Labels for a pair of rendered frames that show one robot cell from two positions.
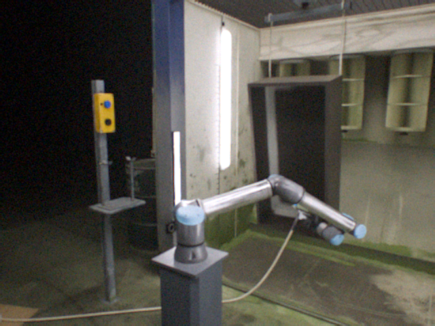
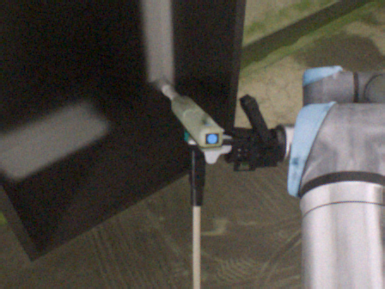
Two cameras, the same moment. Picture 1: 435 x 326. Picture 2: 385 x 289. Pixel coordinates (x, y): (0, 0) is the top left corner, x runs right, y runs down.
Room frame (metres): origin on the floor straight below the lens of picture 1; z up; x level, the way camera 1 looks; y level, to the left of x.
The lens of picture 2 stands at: (1.99, 0.08, 1.43)
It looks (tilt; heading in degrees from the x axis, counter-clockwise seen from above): 38 degrees down; 300
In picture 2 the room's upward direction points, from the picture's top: 10 degrees counter-clockwise
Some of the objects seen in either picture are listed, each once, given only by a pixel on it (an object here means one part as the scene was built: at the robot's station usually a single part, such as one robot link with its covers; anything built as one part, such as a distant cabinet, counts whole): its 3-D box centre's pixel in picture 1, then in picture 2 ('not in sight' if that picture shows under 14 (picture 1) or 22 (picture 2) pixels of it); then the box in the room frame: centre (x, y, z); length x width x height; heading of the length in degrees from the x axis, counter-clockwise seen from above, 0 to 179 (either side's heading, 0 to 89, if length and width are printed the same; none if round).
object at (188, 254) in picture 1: (190, 248); not in sight; (1.72, 0.16, 0.69); 0.19 x 0.19 x 0.10
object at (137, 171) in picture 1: (154, 203); not in sight; (3.41, 0.70, 0.44); 0.59 x 0.58 x 0.89; 37
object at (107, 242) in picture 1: (104, 197); not in sight; (2.29, 0.83, 0.82); 0.06 x 0.06 x 1.64; 56
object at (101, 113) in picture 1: (104, 113); not in sight; (2.26, 0.78, 1.42); 0.12 x 0.06 x 0.26; 146
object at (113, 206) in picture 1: (118, 181); not in sight; (2.21, 0.70, 0.95); 0.26 x 0.15 x 0.32; 146
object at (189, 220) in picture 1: (189, 223); not in sight; (1.72, 0.16, 0.83); 0.17 x 0.15 x 0.18; 14
